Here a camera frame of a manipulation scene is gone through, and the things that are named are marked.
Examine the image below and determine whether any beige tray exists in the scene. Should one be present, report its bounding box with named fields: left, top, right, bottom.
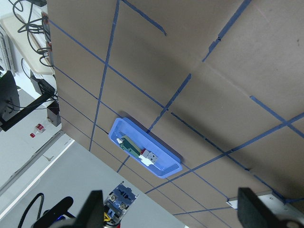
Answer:
left=0, top=14, right=55, bottom=75

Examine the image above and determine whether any green terminal block module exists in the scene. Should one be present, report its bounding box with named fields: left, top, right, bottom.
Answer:
left=116, top=135, right=142, bottom=157

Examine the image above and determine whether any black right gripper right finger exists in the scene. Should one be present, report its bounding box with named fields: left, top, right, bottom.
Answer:
left=237, top=188, right=283, bottom=228

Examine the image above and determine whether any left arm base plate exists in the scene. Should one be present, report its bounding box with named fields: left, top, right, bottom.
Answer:
left=225, top=190, right=285, bottom=209

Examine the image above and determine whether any black left wrist camera cable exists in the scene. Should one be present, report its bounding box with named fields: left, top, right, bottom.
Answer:
left=18, top=192, right=45, bottom=228

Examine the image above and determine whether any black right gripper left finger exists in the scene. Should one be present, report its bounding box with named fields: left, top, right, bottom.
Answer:
left=75, top=190, right=104, bottom=228

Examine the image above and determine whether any blue plastic tray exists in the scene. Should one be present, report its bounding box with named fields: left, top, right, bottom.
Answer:
left=108, top=117, right=182, bottom=179

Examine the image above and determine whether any black computer monitor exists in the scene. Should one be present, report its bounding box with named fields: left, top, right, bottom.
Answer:
left=0, top=71, right=20, bottom=124

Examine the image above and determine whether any red capped plastic bottle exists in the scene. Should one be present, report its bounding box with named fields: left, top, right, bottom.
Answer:
left=30, top=123, right=46, bottom=138

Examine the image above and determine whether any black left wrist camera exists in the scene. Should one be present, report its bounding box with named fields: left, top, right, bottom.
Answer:
left=33, top=196, right=75, bottom=228

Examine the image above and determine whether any red emergency stop button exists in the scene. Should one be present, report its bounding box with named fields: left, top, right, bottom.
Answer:
left=104, top=181, right=139, bottom=228

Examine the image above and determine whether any white red circuit breaker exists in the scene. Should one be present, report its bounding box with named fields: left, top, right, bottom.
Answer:
left=139, top=149, right=158, bottom=166

